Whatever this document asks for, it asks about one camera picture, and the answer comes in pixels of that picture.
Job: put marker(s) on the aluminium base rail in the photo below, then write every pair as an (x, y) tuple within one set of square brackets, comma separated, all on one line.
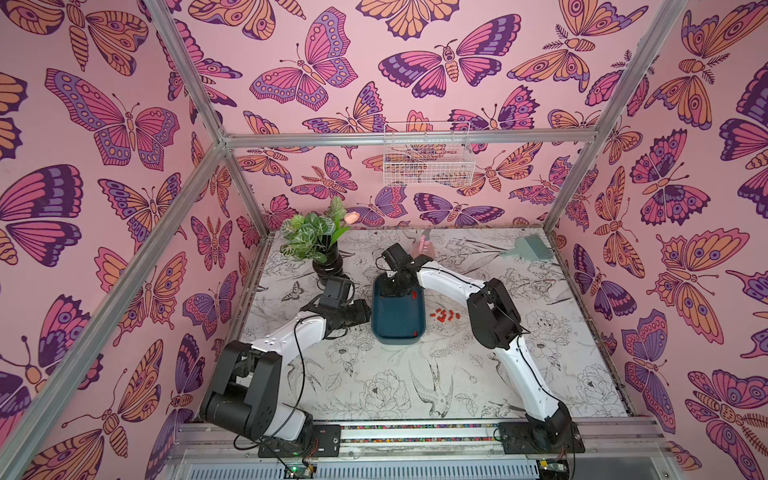
[(600, 448)]

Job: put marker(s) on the teal storage box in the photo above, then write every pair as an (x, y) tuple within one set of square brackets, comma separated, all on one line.
[(394, 319)]

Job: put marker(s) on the aluminium frame post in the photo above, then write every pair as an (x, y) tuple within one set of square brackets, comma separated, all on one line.
[(647, 50)]

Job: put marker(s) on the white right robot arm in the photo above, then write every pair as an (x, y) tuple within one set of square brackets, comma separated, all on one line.
[(496, 325)]

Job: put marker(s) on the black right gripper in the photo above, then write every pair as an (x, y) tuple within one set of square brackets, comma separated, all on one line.
[(405, 263)]

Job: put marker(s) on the white wire basket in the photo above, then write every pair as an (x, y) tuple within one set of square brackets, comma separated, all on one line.
[(427, 158)]

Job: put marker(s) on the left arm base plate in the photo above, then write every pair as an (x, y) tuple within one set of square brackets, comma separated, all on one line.
[(315, 440)]

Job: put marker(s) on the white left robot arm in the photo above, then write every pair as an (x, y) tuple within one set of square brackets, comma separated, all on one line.
[(243, 394)]

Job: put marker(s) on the pink spray bottle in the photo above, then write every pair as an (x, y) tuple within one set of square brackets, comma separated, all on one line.
[(424, 245)]

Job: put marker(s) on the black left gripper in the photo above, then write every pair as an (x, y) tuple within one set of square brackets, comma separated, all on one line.
[(361, 312)]

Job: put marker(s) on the green artificial plant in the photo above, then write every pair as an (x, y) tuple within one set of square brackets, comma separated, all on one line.
[(313, 236)]

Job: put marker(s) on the black vase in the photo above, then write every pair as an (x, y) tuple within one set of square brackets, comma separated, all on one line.
[(331, 267)]

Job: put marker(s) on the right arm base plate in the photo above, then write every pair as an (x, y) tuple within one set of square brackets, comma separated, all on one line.
[(521, 437)]

